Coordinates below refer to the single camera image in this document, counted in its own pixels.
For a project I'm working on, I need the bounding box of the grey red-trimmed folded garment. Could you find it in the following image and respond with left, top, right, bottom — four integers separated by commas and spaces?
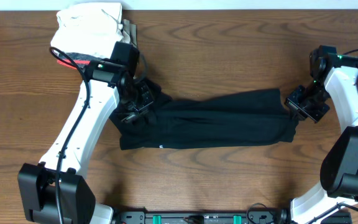
57, 52, 102, 69

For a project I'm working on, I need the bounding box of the white folded garment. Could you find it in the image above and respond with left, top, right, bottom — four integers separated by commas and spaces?
50, 2, 131, 58

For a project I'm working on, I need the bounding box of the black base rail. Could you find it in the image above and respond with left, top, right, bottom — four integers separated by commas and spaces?
111, 208, 294, 224

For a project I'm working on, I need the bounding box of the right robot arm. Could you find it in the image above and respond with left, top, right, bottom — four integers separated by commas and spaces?
276, 45, 358, 223

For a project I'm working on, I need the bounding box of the olive grey folded garment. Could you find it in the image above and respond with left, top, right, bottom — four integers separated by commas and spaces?
122, 19, 138, 48

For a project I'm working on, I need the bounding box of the black t-shirt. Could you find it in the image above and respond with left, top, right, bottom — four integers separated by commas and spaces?
110, 80, 298, 150

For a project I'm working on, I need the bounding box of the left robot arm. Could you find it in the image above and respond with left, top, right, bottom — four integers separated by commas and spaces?
17, 60, 145, 223

